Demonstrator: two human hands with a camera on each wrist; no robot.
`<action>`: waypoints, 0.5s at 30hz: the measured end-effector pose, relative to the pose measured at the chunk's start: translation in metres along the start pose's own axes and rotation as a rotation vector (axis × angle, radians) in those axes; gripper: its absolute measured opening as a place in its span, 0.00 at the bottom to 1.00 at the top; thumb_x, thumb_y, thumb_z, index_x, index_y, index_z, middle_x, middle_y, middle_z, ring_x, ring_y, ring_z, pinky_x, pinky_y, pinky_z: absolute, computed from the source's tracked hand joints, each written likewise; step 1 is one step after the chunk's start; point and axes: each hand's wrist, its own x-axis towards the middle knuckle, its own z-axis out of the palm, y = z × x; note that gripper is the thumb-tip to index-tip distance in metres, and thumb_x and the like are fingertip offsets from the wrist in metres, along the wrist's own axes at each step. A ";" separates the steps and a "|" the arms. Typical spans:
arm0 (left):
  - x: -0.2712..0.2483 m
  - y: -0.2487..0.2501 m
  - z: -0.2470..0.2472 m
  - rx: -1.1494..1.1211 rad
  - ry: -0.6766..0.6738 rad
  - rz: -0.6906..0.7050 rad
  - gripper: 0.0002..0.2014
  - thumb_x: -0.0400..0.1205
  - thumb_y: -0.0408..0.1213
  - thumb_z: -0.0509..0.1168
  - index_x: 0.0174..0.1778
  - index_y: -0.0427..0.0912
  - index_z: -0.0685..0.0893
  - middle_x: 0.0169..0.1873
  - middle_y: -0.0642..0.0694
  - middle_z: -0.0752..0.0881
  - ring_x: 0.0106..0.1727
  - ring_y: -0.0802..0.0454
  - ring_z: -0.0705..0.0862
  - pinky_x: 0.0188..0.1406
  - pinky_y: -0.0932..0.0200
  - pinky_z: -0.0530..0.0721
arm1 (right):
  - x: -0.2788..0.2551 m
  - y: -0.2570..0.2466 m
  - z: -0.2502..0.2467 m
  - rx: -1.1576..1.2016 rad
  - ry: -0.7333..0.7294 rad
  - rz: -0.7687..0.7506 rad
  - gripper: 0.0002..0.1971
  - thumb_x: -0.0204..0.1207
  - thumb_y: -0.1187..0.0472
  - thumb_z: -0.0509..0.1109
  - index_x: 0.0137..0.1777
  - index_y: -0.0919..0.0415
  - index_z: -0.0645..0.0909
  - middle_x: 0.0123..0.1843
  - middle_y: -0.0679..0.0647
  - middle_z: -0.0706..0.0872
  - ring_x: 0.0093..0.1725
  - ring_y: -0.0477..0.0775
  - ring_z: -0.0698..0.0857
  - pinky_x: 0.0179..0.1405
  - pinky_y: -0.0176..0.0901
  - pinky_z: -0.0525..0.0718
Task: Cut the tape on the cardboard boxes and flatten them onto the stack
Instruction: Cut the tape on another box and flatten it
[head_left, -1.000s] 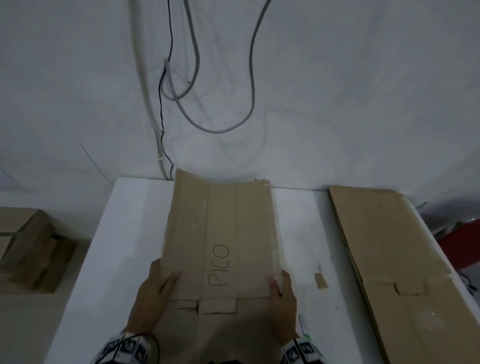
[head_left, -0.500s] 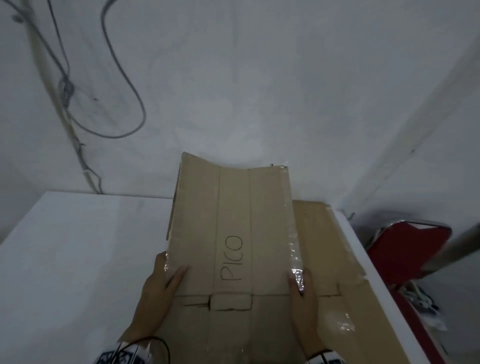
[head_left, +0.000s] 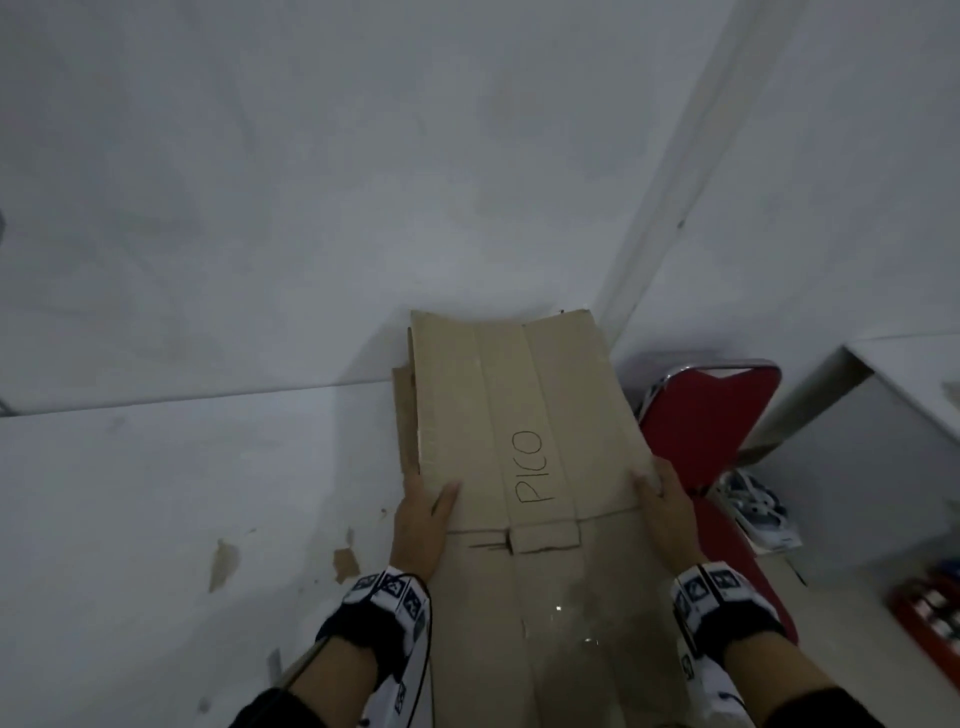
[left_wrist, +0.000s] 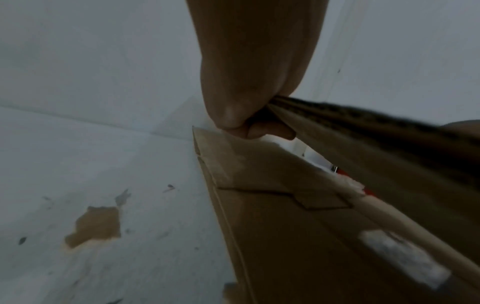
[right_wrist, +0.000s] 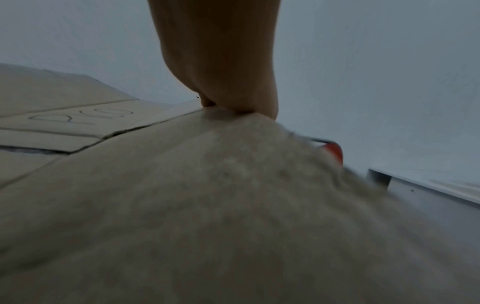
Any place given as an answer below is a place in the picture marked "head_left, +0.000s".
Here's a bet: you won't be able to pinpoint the person's right hand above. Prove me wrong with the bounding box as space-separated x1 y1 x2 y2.
629 455 710 579

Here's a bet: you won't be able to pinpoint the person's left hand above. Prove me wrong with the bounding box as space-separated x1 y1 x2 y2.
388 472 464 586

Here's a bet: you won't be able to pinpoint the small low cardboard box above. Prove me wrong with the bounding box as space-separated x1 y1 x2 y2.
391 329 421 481

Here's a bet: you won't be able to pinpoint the person's right forearm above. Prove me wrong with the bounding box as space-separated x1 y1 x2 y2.
723 629 890 728

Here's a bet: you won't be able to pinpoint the person's left forearm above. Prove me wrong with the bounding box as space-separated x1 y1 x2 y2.
228 637 380 728

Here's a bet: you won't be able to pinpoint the red crate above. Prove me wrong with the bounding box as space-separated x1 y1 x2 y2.
888 558 960 691

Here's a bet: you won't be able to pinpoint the grey white shoes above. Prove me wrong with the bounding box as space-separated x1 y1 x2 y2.
712 468 804 553

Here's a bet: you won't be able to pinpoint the black marker wrist band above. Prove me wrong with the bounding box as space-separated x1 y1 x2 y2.
669 560 789 728
316 566 435 728

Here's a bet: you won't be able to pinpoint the red chair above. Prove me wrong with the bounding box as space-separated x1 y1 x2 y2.
635 358 800 646

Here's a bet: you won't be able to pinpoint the white side desk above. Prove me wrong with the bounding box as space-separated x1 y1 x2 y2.
738 333 960 590

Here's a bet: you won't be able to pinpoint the white table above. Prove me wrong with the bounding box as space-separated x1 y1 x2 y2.
0 378 421 728

